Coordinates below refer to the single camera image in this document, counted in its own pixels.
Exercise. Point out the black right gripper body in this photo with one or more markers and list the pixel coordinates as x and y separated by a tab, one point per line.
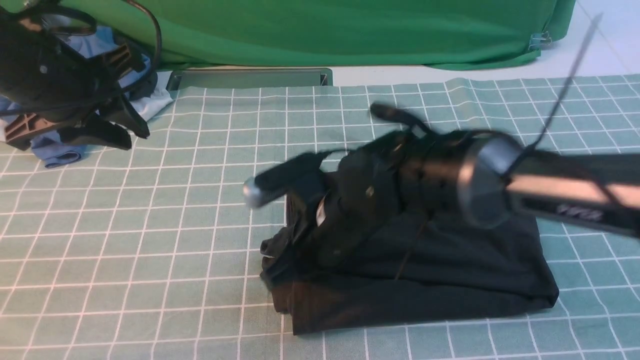
372	186

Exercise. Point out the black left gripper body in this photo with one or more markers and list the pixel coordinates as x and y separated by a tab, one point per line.
43	74

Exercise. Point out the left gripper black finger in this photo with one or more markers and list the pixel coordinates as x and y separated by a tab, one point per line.
20	132
109	126

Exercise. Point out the dark gray long-sleeve shirt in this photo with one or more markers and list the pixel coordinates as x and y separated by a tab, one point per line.
409	271

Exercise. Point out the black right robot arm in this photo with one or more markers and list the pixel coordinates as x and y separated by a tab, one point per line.
482	176

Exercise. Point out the blue crumpled garment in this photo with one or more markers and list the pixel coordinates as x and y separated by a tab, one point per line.
56	154

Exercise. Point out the green checkered tablecloth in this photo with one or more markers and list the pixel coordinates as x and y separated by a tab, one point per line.
150	254

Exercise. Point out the green backdrop cloth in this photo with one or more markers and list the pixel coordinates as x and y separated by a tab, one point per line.
454	35

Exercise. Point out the metal binder clip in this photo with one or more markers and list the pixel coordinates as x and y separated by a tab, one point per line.
539	40

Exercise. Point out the gray metal rail bracket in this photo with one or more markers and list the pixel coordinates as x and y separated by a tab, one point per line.
249	78

